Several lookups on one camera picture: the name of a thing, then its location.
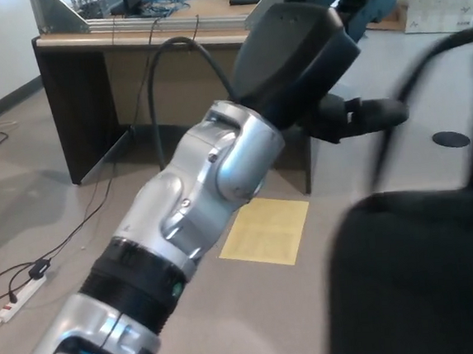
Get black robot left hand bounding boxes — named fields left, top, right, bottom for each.
left=225, top=0, right=428, bottom=153

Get black lunchbag with straps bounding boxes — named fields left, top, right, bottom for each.
left=298, top=26, right=473, bottom=354

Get round black floor cover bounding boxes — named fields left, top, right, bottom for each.
left=431, top=129, right=471, bottom=152

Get white cardboard box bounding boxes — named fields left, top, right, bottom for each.
left=401, top=0, right=473, bottom=38

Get flattened brown cardboard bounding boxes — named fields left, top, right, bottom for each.
left=364, top=0, right=411, bottom=34

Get yellow paper sheet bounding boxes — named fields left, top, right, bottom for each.
left=213, top=193, right=315, bottom=273

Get black desk with wood top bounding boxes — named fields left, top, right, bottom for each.
left=31, top=12, right=318, bottom=218

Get black power adapter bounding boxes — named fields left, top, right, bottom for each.
left=26, top=257, right=54, bottom=280

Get white power strip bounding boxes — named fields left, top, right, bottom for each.
left=0, top=274, right=51, bottom=325

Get tangle of blue cables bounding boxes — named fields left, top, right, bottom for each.
left=140, top=0, right=194, bottom=20

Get dark rail with metal knobs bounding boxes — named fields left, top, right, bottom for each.
left=71, top=0, right=124, bottom=21

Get aluminium profile frame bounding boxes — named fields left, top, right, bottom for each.
left=30, top=0, right=291, bottom=49

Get long black power cable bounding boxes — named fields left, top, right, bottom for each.
left=24, top=17, right=182, bottom=265

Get black plug cables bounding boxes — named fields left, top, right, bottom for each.
left=0, top=260, right=37, bottom=311

